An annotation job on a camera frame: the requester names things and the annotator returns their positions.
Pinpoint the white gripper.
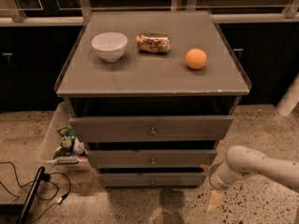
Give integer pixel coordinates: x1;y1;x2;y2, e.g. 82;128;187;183
201;161;231;212

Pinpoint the grey bottom drawer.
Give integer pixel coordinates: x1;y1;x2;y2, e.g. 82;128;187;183
99;172;206;187

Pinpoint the grey drawer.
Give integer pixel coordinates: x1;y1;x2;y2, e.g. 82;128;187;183
87;149;217;168
69;116;233;143
99;172;206;187

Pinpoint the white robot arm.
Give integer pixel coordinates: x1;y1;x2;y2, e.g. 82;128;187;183
204;146;299;224

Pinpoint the grey top drawer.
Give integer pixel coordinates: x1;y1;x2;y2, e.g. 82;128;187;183
69;116;233;143

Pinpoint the grey middle drawer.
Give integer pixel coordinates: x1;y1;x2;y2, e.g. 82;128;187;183
87;149;217;168

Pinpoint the grey drawer cabinet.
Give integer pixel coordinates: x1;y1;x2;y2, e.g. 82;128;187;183
55;11;250;175

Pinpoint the orange fruit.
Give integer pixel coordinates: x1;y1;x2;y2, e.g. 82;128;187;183
185;49;207;70

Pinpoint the green snack bag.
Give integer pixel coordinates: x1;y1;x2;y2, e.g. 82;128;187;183
53;126;76;159

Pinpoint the clear plastic storage bin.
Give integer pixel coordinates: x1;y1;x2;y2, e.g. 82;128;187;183
38;103;91;172

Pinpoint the crushed gold soda can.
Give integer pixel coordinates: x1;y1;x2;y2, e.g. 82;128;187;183
136;33;170;54

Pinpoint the white ceramic bowl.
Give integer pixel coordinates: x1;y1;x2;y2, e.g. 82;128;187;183
92;32;128;63

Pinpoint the black flat bar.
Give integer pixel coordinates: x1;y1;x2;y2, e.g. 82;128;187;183
17;166;45;224

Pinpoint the white post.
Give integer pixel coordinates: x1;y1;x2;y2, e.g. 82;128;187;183
276;74;299;117

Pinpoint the black cable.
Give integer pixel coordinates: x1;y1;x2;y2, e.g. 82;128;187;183
0;161;72;224

